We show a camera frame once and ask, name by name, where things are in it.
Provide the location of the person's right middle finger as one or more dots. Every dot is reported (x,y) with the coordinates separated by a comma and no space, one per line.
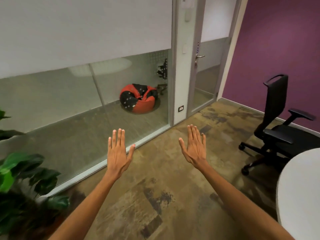
(194,135)

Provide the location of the person's left thumb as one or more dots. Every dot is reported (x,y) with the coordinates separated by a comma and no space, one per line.
(131,152)

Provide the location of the person's left hand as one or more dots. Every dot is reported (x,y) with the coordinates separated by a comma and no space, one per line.
(117,159)

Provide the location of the person's left little finger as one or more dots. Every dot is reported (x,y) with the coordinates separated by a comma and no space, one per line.
(110,145)

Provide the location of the person's right hand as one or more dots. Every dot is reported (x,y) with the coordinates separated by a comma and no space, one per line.
(196,154)

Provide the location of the green leafy plant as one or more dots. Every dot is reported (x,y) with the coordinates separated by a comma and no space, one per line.
(22,187)

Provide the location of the glass door with grey frame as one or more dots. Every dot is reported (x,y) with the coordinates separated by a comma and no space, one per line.
(207,79)

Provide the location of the person's right little finger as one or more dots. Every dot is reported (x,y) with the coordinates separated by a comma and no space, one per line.
(204,143)

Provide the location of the person's left forearm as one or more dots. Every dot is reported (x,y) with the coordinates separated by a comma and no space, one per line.
(87,207)

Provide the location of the person's right thumb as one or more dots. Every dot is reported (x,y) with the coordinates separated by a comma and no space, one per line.
(182,146)

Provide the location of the person's right forearm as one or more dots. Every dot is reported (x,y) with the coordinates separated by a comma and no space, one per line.
(240,204)

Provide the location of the person's left middle finger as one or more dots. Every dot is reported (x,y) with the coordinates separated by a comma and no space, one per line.
(119,137)

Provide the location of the black office chair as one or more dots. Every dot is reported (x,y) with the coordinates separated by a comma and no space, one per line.
(275,137)

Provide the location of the red and black bean bag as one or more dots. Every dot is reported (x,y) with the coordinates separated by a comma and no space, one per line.
(140,102)

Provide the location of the white round table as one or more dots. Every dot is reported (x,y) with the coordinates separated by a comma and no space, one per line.
(302,194)

